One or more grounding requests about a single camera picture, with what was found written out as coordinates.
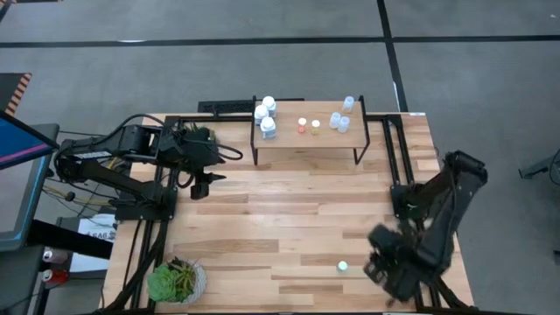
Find orange black striped mat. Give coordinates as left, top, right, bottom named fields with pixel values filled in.
left=0, top=72, right=33, bottom=117

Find wooden shelf black metal frame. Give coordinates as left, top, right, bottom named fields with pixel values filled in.
left=249, top=94, right=371, bottom=166

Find succulents in white pot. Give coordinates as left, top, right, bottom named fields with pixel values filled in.
left=146, top=256, right=208, bottom=306

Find white printed paper sheet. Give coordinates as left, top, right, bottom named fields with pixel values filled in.
left=69, top=213, right=118, bottom=273

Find black aluminium table frame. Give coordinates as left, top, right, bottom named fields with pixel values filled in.
left=100, top=114, right=476, bottom=314

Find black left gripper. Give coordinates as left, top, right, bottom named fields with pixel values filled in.
left=159, top=126, right=228, bottom=201

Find black power strip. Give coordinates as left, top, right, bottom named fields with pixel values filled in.
left=197, top=97, right=305, bottom=115

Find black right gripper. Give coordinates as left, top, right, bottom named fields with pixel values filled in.
left=362, top=225, right=432, bottom=304

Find monitor with blue screen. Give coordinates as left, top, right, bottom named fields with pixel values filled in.
left=0, top=108, right=61, bottom=253

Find grey stand leg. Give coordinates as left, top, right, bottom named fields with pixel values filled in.
left=519, top=148, right=560, bottom=179

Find small spiky green plant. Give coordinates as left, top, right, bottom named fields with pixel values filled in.
left=177, top=122, right=215, bottom=137

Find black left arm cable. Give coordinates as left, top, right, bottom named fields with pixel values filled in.
left=177, top=139, right=245, bottom=189

